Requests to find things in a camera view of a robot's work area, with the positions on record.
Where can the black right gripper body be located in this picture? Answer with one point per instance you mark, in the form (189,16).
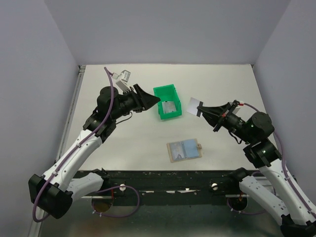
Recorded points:
(235,124)

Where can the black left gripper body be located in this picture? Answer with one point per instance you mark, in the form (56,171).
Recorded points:
(129,102)

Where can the green plastic bin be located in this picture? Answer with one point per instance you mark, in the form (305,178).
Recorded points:
(168,93)

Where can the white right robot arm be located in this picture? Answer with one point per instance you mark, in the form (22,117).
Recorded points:
(290,207)

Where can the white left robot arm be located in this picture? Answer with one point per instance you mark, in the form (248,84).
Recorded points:
(56,190)

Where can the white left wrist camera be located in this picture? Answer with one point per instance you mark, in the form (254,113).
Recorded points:
(121,80)

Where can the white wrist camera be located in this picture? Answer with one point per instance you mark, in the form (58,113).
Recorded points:
(121,80)
(239,106)

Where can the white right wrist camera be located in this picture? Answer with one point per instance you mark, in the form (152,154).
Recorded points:
(239,106)

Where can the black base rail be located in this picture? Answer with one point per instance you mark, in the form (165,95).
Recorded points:
(167,188)

